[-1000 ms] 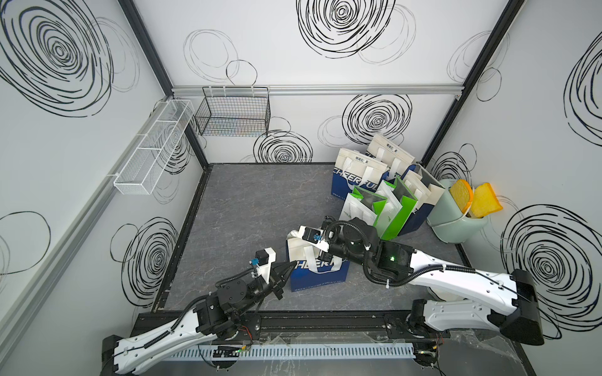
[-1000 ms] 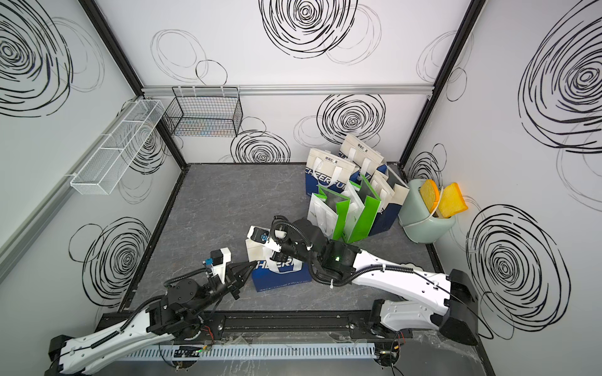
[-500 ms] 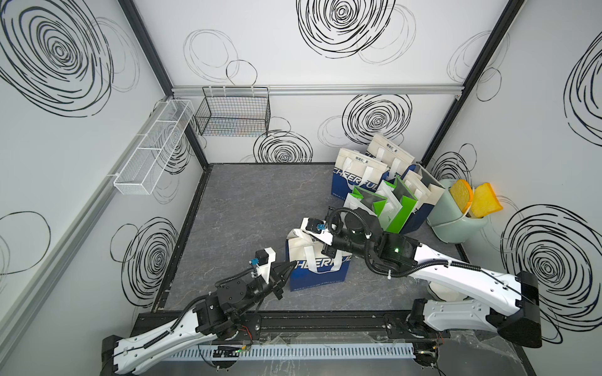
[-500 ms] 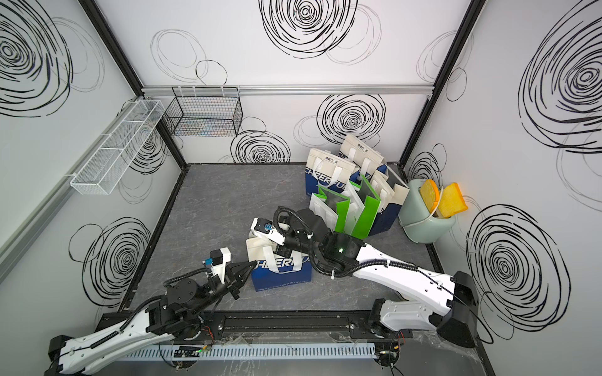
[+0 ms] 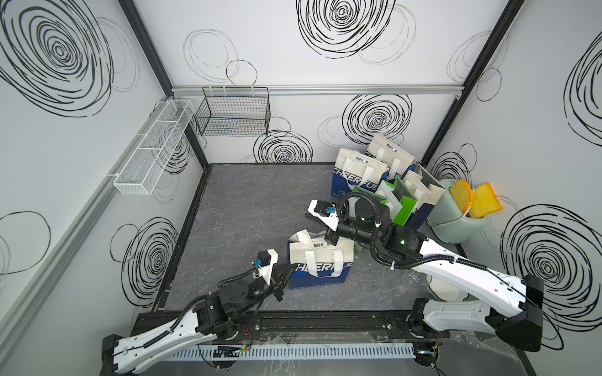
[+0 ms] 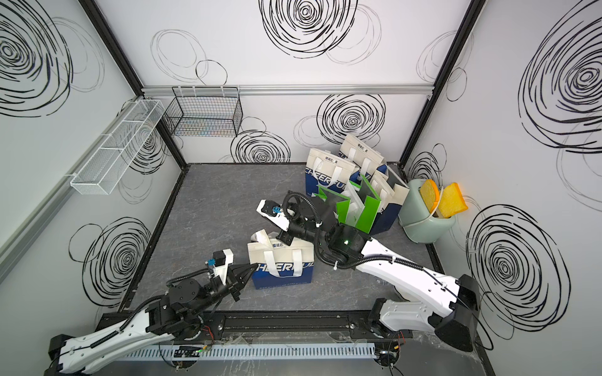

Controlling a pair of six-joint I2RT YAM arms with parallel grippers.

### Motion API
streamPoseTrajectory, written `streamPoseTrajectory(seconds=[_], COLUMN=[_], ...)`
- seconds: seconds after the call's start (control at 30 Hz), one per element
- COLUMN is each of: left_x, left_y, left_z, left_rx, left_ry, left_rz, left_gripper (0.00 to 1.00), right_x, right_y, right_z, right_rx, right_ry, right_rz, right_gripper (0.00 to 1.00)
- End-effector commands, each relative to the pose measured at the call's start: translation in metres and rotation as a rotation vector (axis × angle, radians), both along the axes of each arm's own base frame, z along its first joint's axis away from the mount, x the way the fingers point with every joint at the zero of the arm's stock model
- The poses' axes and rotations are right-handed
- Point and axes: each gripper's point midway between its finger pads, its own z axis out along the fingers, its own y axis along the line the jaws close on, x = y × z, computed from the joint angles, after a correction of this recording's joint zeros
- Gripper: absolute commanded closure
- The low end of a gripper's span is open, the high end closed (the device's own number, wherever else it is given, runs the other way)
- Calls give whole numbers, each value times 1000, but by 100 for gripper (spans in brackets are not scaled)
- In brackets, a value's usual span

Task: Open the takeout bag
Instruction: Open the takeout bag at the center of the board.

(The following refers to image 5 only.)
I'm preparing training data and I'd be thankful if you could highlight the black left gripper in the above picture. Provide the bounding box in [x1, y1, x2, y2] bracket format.
[234, 262, 296, 318]

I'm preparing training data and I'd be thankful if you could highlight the blue beige bag first row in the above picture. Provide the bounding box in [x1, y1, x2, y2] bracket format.
[288, 230, 354, 290]

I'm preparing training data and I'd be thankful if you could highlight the green white bag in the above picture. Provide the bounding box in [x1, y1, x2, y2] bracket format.
[376, 176, 418, 226]
[353, 186, 388, 205]

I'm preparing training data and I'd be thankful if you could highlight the blue beige takeout bag front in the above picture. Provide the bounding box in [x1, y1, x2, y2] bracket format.
[402, 164, 446, 230]

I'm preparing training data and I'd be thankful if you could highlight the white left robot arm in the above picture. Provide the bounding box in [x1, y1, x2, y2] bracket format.
[100, 263, 298, 375]

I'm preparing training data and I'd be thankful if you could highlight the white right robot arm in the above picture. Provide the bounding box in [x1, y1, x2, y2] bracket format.
[306, 192, 544, 352]

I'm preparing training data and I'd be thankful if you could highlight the blue beige bag back row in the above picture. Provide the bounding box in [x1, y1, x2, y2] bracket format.
[366, 134, 415, 181]

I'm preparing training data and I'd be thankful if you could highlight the white scalloped plate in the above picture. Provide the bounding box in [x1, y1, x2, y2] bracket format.
[426, 275, 469, 302]

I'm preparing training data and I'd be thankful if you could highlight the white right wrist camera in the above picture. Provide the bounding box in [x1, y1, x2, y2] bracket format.
[307, 200, 340, 231]

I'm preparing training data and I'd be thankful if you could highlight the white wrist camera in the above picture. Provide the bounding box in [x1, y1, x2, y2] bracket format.
[252, 249, 278, 285]
[307, 200, 340, 231]

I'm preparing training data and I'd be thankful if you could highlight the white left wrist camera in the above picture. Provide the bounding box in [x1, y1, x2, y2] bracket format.
[252, 249, 278, 285]

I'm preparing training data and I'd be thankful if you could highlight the grey slotted cable duct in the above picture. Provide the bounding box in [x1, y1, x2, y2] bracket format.
[166, 343, 415, 363]

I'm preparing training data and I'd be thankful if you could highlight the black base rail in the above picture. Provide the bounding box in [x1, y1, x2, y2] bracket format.
[131, 309, 499, 342]

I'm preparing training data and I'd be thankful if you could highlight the black wire basket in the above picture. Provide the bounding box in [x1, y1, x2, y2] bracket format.
[194, 86, 271, 137]

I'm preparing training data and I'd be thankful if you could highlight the white wire shelf basket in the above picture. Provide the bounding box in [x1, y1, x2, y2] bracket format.
[114, 99, 194, 195]

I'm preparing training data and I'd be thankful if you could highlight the aluminium wall rail back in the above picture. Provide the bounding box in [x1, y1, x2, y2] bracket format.
[172, 84, 464, 97]

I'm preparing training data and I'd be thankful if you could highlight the aluminium wall rail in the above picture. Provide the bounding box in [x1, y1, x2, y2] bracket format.
[1, 116, 150, 361]
[172, 84, 464, 97]

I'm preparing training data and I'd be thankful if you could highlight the aluminium wall rail left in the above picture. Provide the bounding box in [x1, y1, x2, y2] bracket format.
[1, 116, 150, 361]

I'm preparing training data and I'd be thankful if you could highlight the black corner frame post left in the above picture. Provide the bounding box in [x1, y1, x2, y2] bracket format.
[118, 0, 210, 172]

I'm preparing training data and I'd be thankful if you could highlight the black corner frame post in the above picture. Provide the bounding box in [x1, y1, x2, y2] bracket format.
[421, 0, 525, 167]
[118, 0, 210, 172]

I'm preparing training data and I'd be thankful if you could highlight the black corner frame post right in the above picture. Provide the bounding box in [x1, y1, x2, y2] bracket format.
[421, 0, 525, 167]

